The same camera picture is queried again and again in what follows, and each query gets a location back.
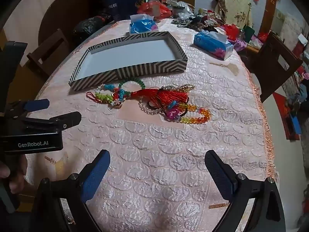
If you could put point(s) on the floral beige cloth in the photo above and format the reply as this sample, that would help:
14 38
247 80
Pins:
234 7

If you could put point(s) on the blue floral tissue pack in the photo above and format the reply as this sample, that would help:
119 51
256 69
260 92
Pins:
207 42

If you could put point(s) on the small red plastic bag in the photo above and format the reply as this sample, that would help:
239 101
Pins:
230 31

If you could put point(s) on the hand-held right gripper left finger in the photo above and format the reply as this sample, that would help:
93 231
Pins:
95 176

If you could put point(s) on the red cloth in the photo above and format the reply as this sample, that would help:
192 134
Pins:
282 108

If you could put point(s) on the navy tote bag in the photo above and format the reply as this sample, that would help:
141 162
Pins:
120 4

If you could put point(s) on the striped cardboard box tray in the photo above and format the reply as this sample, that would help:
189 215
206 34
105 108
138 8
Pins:
130 53

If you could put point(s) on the pile of dark trinkets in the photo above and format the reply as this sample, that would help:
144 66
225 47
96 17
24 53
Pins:
195 20

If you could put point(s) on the dark wooden chair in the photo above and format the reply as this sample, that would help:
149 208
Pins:
48 50
270 60

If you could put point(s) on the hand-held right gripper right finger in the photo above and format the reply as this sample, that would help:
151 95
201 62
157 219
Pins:
219 175

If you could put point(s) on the black plastic bag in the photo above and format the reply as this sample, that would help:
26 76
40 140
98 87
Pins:
89 25

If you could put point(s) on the round wooden tabletop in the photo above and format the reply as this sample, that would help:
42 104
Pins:
65 12

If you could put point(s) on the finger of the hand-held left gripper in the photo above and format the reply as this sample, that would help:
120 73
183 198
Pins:
60 120
36 105

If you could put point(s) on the green paper bag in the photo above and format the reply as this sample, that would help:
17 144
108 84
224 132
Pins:
248 32

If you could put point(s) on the person's left hand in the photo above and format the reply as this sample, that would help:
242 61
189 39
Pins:
17 183

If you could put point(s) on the red paper bag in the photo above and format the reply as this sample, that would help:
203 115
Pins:
263 37

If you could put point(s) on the red tassel beaded ornament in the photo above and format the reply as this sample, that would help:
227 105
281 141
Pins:
144 93

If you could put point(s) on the flat blue tissue pack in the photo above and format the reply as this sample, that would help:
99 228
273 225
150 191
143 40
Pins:
142 26

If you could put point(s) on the pink embossed tablecloth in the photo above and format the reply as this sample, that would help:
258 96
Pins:
169 149

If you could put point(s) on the small gold fan pendant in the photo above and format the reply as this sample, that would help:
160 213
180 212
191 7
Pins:
233 69

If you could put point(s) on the gold watch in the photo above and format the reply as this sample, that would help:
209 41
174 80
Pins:
185 87

